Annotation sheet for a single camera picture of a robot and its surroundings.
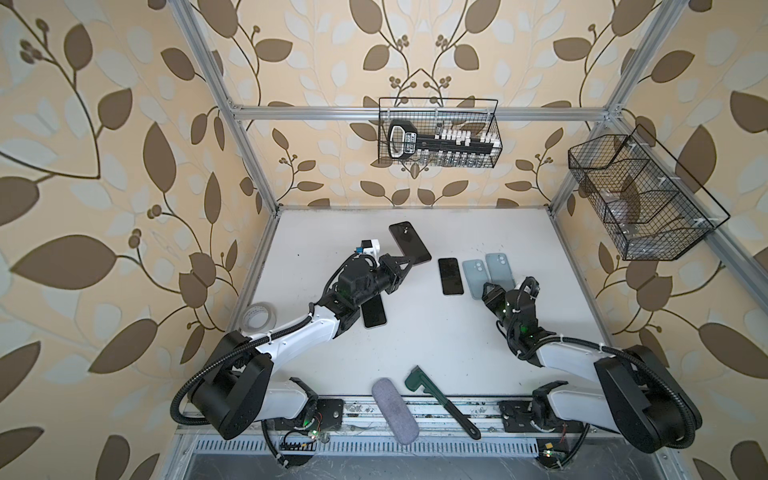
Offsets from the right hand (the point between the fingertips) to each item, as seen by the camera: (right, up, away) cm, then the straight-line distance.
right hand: (489, 291), depth 90 cm
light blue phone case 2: (+8, +5, +13) cm, 15 cm away
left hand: (-23, +11, -16) cm, 30 cm away
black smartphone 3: (-9, +3, +12) cm, 16 cm away
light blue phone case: (-1, +3, +12) cm, 12 cm away
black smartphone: (-35, -7, +1) cm, 36 cm away
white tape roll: (-71, -9, +1) cm, 71 cm away
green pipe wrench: (-22, -22, -11) cm, 33 cm away
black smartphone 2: (-25, +15, -7) cm, 30 cm away
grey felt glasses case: (-29, -26, -18) cm, 43 cm away
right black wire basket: (+36, +26, -14) cm, 46 cm away
